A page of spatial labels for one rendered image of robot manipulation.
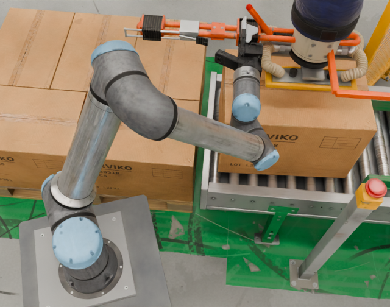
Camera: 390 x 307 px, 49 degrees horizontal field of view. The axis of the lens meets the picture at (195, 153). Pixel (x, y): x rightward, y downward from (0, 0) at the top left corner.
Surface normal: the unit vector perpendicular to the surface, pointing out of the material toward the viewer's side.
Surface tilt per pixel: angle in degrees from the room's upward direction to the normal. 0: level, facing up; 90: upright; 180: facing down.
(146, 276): 0
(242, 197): 90
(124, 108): 58
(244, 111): 85
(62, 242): 4
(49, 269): 1
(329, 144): 90
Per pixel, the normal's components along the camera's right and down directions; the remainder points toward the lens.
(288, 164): -0.04, 0.85
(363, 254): 0.02, -0.52
